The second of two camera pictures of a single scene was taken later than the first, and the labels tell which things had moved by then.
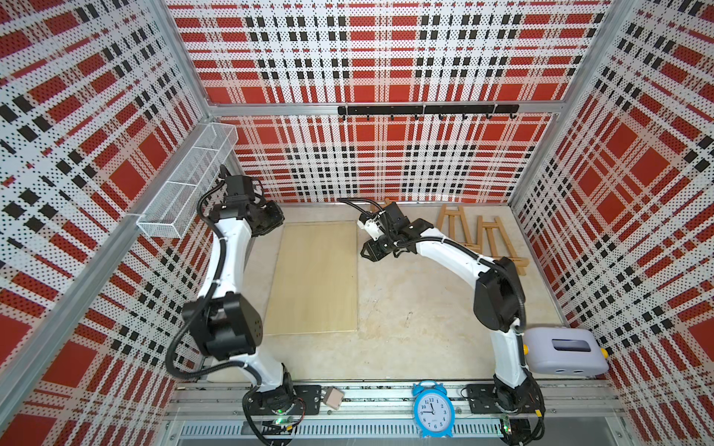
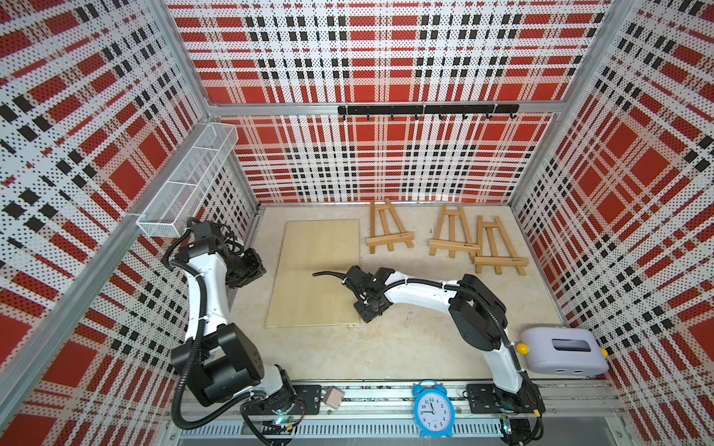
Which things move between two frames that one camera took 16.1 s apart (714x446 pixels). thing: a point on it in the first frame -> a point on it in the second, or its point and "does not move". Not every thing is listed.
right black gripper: [371, 252] -> [365, 316]
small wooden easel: [522, 262] does not move
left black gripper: [276, 219] -> [246, 277]
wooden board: [315, 282] does not move
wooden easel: [451, 214] does not move
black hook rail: [432, 110] does not move
